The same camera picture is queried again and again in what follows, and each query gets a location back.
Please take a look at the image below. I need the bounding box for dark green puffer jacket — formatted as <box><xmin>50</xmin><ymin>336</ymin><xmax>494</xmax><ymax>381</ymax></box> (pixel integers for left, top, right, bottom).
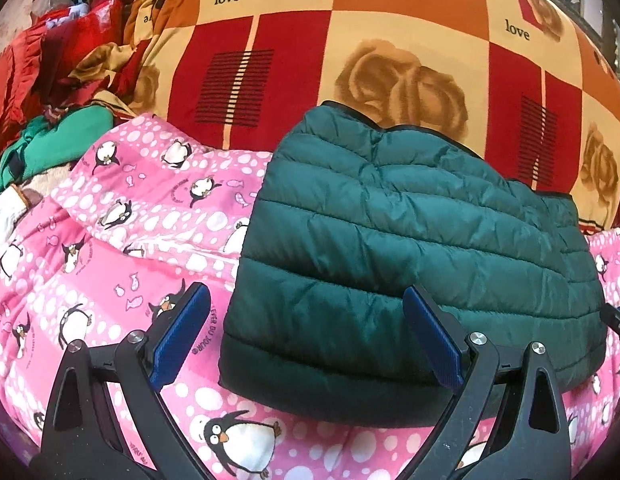
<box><xmin>219</xmin><ymin>101</ymin><xmax>608</xmax><ymax>418</ymax></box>

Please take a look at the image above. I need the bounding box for red orange rose print quilt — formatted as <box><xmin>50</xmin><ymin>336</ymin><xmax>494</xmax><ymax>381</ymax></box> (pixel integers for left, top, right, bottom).
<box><xmin>122</xmin><ymin>0</ymin><xmax>620</xmax><ymax>235</ymax></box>

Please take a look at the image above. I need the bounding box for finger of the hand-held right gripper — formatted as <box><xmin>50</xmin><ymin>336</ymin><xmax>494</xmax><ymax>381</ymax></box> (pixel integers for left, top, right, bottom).
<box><xmin>599</xmin><ymin>304</ymin><xmax>620</xmax><ymax>353</ymax></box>

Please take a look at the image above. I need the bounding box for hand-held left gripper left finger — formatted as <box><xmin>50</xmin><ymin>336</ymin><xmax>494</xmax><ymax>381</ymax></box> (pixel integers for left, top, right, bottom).
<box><xmin>41</xmin><ymin>281</ymin><xmax>225</xmax><ymax>480</ymax></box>

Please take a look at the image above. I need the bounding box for white fuzzy cloth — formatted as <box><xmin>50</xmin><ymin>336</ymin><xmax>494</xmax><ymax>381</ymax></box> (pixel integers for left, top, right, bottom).
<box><xmin>0</xmin><ymin>184</ymin><xmax>43</xmax><ymax>243</ymax></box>

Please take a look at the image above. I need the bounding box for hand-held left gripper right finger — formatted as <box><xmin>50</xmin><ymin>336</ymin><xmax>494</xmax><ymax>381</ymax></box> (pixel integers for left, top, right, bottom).
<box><xmin>401</xmin><ymin>284</ymin><xmax>573</xmax><ymax>480</ymax></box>

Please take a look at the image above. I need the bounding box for bright green garment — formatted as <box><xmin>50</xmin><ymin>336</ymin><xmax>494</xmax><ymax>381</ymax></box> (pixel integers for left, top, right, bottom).
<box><xmin>0</xmin><ymin>105</ymin><xmax>116</xmax><ymax>197</ymax></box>

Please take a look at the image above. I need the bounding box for gold red floral cloth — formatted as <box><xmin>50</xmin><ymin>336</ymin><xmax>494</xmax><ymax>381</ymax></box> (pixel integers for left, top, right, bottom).
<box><xmin>70</xmin><ymin>42</ymin><xmax>161</xmax><ymax>113</ymax></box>

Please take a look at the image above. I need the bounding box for pink penguin print blanket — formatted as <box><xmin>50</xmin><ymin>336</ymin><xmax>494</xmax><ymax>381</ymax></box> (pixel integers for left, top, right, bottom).
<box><xmin>0</xmin><ymin>112</ymin><xmax>620</xmax><ymax>480</ymax></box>

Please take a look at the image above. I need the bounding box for red clothes pile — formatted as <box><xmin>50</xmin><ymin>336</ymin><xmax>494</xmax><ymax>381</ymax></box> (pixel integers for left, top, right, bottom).
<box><xmin>0</xmin><ymin>0</ymin><xmax>136</xmax><ymax>163</ymax></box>

